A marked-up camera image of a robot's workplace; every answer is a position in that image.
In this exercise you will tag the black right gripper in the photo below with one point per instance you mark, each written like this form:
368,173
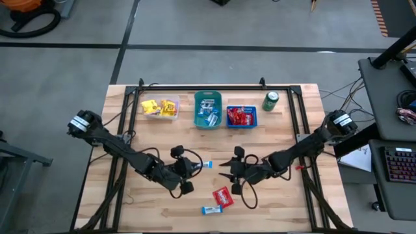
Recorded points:
240,170

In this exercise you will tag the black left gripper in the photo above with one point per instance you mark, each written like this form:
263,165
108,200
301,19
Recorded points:
182,169

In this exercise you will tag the white blue Hershey's bar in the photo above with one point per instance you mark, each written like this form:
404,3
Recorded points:
212,210
207,101
208,164
201,110
209,119
214,121
212,109

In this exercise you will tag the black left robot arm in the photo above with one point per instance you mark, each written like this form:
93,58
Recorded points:
113,146

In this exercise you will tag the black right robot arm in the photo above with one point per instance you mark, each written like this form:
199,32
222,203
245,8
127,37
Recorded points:
302,148

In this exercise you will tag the teal plastic bin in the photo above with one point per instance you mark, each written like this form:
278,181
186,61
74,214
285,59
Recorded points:
197,125

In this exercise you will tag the blue plastic basket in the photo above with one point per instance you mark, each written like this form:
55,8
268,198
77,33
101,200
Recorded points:
242,127

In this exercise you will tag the clear plastic container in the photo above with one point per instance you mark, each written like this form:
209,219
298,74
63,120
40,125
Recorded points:
162,96

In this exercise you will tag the green soda can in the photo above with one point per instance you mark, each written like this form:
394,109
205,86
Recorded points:
269,102

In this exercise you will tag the white paper sheet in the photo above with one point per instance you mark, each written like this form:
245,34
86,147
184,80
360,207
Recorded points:
357,159

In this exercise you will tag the black desk leg bar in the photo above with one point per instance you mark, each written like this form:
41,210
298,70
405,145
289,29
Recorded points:
357,139

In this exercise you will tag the black caster wheel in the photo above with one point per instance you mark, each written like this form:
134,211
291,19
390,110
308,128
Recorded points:
375,206

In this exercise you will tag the dark grey desk top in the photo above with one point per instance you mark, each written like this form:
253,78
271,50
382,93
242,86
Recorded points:
390,195
380,97

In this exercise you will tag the black floor object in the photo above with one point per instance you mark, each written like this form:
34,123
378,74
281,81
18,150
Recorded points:
221,2

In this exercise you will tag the black backlit keyboard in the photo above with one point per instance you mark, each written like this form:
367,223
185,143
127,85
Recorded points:
401,165

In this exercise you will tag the grey metal cart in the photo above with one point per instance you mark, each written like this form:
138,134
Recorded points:
19,152

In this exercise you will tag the pink patterned pouch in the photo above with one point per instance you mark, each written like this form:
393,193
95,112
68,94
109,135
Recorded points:
406,116

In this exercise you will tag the wooden stick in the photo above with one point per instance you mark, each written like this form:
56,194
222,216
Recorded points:
314,5

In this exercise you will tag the grey floor box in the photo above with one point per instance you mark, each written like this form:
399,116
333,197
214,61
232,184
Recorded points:
67,8

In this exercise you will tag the black metal pole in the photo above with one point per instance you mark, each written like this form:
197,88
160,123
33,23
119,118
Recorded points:
393,48

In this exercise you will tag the black computer device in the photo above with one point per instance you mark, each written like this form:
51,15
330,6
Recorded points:
410,73

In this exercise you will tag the black floor mat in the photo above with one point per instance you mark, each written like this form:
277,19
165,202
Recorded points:
399,16

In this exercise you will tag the orange shop vacuum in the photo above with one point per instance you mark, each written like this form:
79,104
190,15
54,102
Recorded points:
22,4

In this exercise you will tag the black aluminium table frame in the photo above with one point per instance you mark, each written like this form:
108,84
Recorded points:
182,87

